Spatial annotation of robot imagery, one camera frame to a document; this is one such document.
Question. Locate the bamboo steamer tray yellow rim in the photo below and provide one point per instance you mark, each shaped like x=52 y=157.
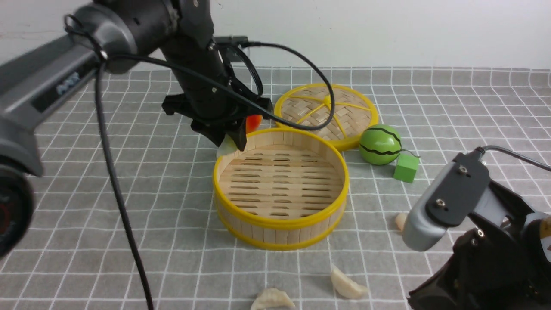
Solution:
x=287 y=190

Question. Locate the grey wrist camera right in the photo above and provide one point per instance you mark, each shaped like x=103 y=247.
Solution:
x=451 y=196

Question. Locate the woven bamboo steamer lid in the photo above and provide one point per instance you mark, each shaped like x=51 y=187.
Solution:
x=309 y=105

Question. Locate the white dumpling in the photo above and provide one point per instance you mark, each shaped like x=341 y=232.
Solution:
x=272 y=298
x=400 y=220
x=345 y=286

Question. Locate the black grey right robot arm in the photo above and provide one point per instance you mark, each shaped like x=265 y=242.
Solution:
x=504 y=266

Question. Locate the green wooden cube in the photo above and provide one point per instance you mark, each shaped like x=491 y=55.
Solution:
x=406 y=168

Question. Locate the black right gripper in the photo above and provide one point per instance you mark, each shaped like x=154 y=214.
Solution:
x=504 y=266

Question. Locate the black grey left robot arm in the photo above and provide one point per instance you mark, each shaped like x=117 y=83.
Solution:
x=36 y=84

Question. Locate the grey checked tablecloth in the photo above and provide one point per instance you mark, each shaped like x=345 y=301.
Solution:
x=75 y=255

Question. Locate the pale green dumpling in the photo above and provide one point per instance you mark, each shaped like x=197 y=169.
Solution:
x=226 y=147

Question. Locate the orange toy pear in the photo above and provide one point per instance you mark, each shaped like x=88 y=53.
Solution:
x=253 y=123

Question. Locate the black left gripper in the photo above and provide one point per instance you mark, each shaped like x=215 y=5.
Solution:
x=206 y=104

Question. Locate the green toy watermelon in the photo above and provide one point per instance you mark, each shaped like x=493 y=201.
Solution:
x=380 y=144

